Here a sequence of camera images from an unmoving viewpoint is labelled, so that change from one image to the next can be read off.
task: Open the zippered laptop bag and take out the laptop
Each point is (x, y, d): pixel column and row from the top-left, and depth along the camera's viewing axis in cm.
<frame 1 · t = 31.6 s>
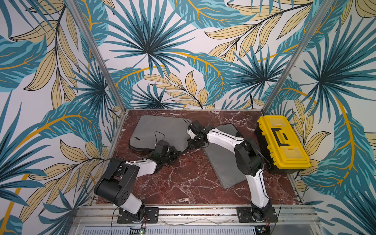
left hand: (182, 153, 90), fingers closed
right hand: (191, 145, 97), fingers closed
grey zippered laptop bag: (148, 128, 106), point 4 cm above the table
yellow black toolbox: (281, 149, 81), point 18 cm above the table

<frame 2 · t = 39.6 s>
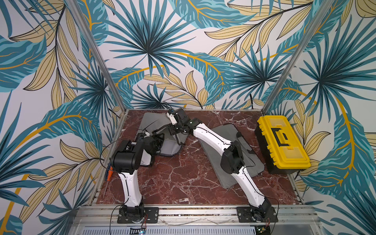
left hand: (165, 134, 99), fingers closed
right hand: (168, 127, 92), fingers closed
orange handled screwdriver: (108, 178, 85), point 2 cm above the table
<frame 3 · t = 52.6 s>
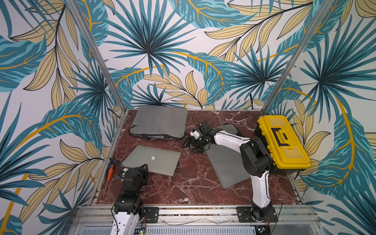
left hand: (149, 165, 82), fingers closed
right hand: (185, 148, 91), fingers open
grey zippered laptop bag: (159, 122, 106), point 6 cm above the table
silver laptop: (158, 161, 92), point 2 cm above the table
the other named things where they were.

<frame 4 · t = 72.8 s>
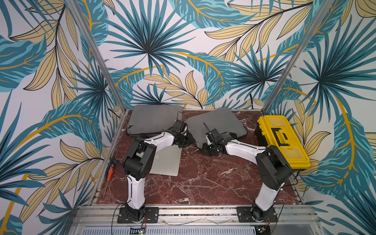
left hand: (194, 143, 94), fingers open
right hand: (202, 151, 93), fingers closed
grey laptop sleeve: (223, 119, 119), on the table
the other named things where they were.

